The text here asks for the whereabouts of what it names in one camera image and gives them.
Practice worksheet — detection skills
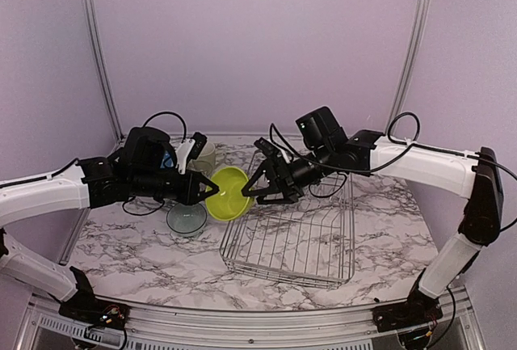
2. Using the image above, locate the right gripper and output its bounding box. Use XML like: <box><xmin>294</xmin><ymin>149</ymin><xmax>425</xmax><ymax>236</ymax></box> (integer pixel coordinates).
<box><xmin>243</xmin><ymin>142</ymin><xmax>337</xmax><ymax>202</ymax></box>

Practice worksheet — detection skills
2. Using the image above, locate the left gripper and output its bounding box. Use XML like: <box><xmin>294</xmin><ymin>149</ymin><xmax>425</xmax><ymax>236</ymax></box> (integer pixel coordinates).
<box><xmin>130</xmin><ymin>167</ymin><xmax>218</xmax><ymax>205</ymax></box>

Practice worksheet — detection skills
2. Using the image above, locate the pale green mug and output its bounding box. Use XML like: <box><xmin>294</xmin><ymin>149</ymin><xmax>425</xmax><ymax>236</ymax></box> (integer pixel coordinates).
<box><xmin>188</xmin><ymin>142</ymin><xmax>216</xmax><ymax>177</ymax></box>

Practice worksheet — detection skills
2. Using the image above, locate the lime green bowl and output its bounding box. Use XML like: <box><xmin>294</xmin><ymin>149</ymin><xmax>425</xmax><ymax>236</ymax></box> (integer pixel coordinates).
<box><xmin>205</xmin><ymin>166</ymin><xmax>253</xmax><ymax>221</ymax></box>

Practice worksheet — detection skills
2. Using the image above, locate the blue dotted plate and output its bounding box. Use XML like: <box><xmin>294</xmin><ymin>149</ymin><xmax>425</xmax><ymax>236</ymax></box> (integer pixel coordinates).
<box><xmin>161</xmin><ymin>152</ymin><xmax>174</xmax><ymax>169</ymax></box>

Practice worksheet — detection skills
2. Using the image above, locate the white striped bowl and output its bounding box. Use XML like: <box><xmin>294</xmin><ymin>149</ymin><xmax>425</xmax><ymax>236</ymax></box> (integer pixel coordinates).
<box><xmin>166</xmin><ymin>204</ymin><xmax>208</xmax><ymax>238</ymax></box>

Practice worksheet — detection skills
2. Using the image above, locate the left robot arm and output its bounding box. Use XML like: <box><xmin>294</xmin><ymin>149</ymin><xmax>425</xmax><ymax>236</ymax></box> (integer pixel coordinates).
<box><xmin>1</xmin><ymin>126</ymin><xmax>219</xmax><ymax>322</ymax></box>

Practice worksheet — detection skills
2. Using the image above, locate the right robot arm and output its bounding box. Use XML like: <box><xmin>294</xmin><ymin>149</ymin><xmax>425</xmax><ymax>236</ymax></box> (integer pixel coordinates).
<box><xmin>242</xmin><ymin>106</ymin><xmax>504</xmax><ymax>331</ymax></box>

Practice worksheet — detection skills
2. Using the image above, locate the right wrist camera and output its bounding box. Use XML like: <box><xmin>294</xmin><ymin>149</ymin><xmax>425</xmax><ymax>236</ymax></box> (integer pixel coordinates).
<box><xmin>254</xmin><ymin>137</ymin><xmax>291</xmax><ymax>163</ymax></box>

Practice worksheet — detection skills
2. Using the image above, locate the wire dish rack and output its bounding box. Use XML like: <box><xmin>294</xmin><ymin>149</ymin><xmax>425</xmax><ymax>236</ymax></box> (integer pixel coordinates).
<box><xmin>220</xmin><ymin>173</ymin><xmax>355</xmax><ymax>289</ymax></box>

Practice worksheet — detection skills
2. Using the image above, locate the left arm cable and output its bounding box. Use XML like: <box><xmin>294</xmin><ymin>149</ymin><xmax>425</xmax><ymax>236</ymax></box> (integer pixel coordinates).
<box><xmin>120</xmin><ymin>111</ymin><xmax>188</xmax><ymax>217</ymax></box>

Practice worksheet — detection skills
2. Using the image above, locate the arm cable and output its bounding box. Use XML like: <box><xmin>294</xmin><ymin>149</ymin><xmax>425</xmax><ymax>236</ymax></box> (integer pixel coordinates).
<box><xmin>120</xmin><ymin>111</ymin><xmax>188</xmax><ymax>217</ymax></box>
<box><xmin>268</xmin><ymin>111</ymin><xmax>517</xmax><ymax>234</ymax></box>

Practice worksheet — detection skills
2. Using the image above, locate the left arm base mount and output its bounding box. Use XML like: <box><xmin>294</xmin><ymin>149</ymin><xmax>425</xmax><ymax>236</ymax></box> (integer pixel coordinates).
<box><xmin>58</xmin><ymin>297</ymin><xmax>130</xmax><ymax>330</ymax></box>

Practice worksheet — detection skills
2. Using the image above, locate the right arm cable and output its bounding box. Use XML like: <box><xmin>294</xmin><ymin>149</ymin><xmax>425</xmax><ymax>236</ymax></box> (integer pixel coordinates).
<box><xmin>268</xmin><ymin>111</ymin><xmax>517</xmax><ymax>234</ymax></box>

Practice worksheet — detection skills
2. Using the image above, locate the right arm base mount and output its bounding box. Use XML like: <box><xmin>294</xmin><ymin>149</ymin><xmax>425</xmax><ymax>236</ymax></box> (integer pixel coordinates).
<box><xmin>372</xmin><ymin>297</ymin><xmax>443</xmax><ymax>332</ymax></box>

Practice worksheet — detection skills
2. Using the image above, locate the right aluminium frame post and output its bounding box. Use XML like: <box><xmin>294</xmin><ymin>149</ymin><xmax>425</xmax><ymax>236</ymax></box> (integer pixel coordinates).
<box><xmin>385</xmin><ymin>0</ymin><xmax>431</xmax><ymax>131</ymax></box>

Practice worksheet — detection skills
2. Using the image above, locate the aluminium frame post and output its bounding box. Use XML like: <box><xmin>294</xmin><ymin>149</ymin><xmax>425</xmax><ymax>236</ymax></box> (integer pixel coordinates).
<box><xmin>82</xmin><ymin>0</ymin><xmax>124</xmax><ymax>143</ymax></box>
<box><xmin>385</xmin><ymin>0</ymin><xmax>431</xmax><ymax>131</ymax></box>

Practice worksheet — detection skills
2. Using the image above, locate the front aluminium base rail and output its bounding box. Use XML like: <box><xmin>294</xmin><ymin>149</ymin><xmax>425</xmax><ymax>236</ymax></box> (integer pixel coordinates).
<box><xmin>14</xmin><ymin>288</ymin><xmax>485</xmax><ymax>349</ymax></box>

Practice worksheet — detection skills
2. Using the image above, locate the left aluminium frame post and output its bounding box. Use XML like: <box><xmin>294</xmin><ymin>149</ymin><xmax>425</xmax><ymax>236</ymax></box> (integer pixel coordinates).
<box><xmin>82</xmin><ymin>0</ymin><xmax>124</xmax><ymax>143</ymax></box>

